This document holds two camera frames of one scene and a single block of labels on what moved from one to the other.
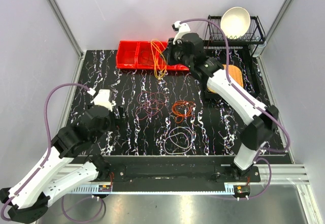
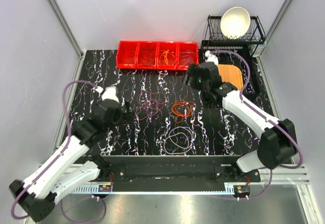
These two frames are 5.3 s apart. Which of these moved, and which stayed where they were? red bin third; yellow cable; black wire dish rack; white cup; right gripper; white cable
Moved: yellow cable; right gripper
Stayed: white cup; red bin third; white cable; black wire dish rack
